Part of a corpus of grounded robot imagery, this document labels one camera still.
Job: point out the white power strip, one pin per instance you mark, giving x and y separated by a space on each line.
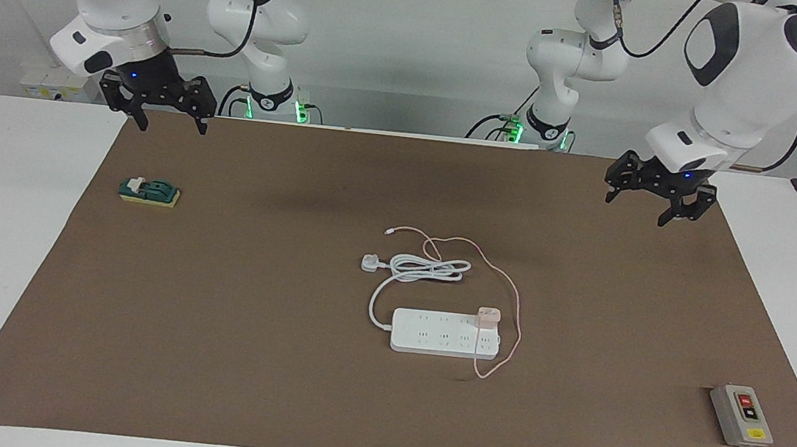
438 339

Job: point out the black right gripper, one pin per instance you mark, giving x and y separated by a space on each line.
154 83

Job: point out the pink charger adapter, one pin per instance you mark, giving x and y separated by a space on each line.
489 316

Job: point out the brown table mat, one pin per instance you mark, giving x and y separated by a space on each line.
241 385

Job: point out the green knife switch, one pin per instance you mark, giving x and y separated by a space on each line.
150 191

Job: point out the white wall socket box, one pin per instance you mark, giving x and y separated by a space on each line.
50 89

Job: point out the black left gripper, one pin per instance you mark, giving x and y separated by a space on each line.
662 181

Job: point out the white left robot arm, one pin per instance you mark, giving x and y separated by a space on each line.
754 83

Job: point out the grey on-off switch box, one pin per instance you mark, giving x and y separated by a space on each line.
741 419

